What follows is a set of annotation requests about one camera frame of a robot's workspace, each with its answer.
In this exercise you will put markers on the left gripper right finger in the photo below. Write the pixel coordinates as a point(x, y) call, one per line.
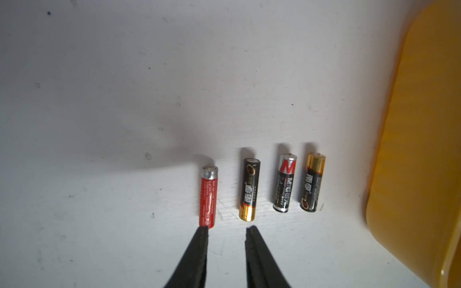
point(262, 269)

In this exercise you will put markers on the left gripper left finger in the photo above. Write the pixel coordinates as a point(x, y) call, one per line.
point(191, 270)

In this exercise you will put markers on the red white battery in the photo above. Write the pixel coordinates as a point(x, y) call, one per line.
point(208, 195)

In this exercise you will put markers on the black red silver battery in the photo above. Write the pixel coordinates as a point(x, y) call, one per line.
point(284, 182)

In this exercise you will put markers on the black gold battery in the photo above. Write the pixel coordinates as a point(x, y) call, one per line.
point(312, 181)

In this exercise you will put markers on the yellow plastic storage tray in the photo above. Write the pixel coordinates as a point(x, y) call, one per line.
point(414, 205)

